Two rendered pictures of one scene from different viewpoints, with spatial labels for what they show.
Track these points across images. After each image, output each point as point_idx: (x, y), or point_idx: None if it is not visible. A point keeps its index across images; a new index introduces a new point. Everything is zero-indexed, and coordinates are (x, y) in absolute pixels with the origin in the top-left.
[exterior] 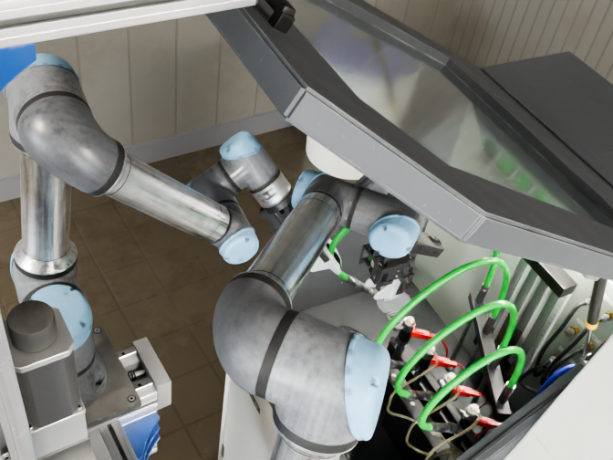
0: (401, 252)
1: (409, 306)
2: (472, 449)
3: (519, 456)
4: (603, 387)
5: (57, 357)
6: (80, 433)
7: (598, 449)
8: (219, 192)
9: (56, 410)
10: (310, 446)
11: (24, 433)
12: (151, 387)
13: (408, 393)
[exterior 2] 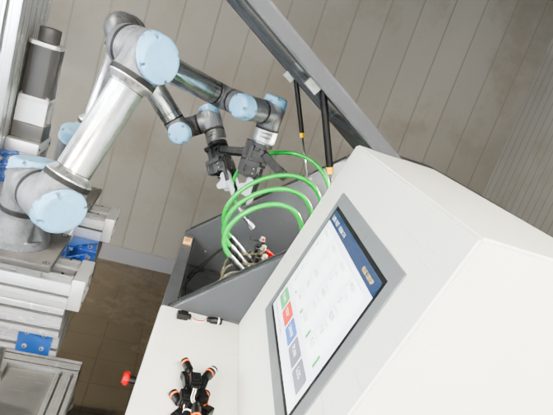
0: (240, 109)
1: (248, 183)
2: (246, 268)
3: (271, 277)
4: (322, 205)
5: (49, 46)
6: (40, 119)
7: (307, 241)
8: (187, 119)
9: (35, 86)
10: (116, 65)
11: (12, 41)
12: (103, 220)
13: (230, 244)
